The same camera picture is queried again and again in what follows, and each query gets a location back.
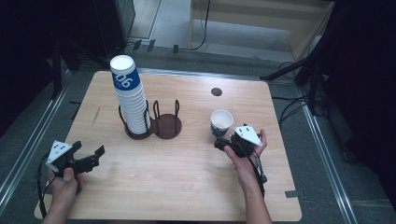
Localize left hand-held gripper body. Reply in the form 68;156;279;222
45;140;101;194

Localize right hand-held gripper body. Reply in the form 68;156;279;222
228;123;262;159

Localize white and blue paper cup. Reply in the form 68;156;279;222
210;108;234;138

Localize stack of white paper cups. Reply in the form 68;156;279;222
109;54;152;135

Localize dark brown double cup holder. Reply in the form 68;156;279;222
118;99;182;140

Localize person's right hand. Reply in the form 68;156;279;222
223;128;269;188

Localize person's left hand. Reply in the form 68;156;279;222
48;167;85;210

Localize black tape strip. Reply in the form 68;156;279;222
284;189;305;200

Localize black metal stand legs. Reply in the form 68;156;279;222
260;55;329;117

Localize dark cabinet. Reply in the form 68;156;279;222
92;0;136;59

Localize metal floor rail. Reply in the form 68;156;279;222
0;73;73;214
298;88;359;224

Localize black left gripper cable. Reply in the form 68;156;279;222
36;153;60;219

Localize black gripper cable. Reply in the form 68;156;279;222
36;153;60;219
236;141;269;198

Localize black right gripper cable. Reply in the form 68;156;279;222
236;141;269;198

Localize black floor cables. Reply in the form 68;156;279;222
271;60;328;126

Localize black upright stand post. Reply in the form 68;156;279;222
50;38;64;101

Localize black hanging cable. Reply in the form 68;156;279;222
186;0;211;52

